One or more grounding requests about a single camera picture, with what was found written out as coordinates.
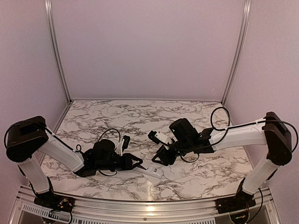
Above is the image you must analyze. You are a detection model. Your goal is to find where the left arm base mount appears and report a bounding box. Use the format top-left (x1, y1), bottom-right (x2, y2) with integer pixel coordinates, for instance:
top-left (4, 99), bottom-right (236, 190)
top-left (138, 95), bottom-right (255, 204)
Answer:
top-left (32, 178), bottom-right (75, 213)

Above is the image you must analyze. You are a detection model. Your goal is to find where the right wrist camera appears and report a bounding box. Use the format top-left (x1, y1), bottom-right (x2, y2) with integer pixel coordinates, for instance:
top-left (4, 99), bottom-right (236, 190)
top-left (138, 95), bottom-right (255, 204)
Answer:
top-left (148, 131), bottom-right (172, 145)

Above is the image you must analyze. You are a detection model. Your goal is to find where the aluminium frame post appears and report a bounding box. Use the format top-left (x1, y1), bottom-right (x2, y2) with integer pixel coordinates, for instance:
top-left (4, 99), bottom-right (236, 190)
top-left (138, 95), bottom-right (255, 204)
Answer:
top-left (45, 0), bottom-right (72, 104)
top-left (221, 0), bottom-right (252, 106)

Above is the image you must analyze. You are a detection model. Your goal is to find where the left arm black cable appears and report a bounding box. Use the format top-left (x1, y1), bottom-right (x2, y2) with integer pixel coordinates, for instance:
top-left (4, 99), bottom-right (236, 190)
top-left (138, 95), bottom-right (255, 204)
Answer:
top-left (3, 122), bottom-right (122, 177)

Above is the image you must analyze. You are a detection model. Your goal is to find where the white remote control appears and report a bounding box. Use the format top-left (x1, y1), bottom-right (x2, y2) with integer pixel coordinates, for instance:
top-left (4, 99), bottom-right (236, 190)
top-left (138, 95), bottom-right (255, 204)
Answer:
top-left (136, 166), bottom-right (164, 179)

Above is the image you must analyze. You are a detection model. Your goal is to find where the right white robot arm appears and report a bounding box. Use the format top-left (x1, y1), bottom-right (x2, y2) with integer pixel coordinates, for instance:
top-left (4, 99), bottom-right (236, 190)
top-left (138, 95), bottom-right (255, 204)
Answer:
top-left (148, 112), bottom-right (292, 209)

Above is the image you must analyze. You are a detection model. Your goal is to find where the front aluminium rail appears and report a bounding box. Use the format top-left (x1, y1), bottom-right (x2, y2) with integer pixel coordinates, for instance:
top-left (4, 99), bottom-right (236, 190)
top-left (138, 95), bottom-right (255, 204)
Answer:
top-left (9, 186), bottom-right (281, 224)

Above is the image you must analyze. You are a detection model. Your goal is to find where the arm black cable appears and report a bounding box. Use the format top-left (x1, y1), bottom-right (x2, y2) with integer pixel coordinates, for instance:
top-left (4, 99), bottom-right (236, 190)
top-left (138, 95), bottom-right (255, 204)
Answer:
top-left (3, 122), bottom-right (122, 177)
top-left (170, 106), bottom-right (299, 164)

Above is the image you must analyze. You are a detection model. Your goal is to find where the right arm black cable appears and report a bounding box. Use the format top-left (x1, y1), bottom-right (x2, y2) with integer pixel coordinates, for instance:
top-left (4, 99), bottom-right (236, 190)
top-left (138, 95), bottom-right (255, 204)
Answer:
top-left (170, 106), bottom-right (299, 164)

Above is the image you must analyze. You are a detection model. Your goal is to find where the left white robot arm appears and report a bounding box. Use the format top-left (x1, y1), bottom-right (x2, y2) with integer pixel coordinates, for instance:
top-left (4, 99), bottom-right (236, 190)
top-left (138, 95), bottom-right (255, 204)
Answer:
top-left (4, 116), bottom-right (143, 208)

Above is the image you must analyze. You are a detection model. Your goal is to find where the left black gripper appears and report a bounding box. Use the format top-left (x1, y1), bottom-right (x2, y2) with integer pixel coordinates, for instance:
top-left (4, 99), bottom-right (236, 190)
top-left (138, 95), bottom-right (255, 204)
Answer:
top-left (97, 153), bottom-right (143, 171)

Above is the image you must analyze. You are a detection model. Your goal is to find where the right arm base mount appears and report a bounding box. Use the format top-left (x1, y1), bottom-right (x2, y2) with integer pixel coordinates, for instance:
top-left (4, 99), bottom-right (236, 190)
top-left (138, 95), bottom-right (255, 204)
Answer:
top-left (215, 178), bottom-right (256, 214)

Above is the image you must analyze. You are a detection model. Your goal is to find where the right aluminium frame post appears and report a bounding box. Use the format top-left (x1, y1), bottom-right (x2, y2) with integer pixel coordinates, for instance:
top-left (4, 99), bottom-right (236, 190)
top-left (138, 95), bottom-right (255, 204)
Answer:
top-left (221, 0), bottom-right (252, 106)

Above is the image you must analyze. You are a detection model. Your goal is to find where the left aluminium frame post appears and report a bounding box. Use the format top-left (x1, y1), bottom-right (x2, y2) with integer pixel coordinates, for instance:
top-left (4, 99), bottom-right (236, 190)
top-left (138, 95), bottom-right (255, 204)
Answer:
top-left (45, 0), bottom-right (72, 104)

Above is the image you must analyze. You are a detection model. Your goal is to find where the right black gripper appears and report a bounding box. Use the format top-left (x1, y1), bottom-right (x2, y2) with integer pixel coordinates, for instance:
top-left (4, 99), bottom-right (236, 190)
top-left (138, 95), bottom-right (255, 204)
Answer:
top-left (151, 138), bottom-right (192, 166)

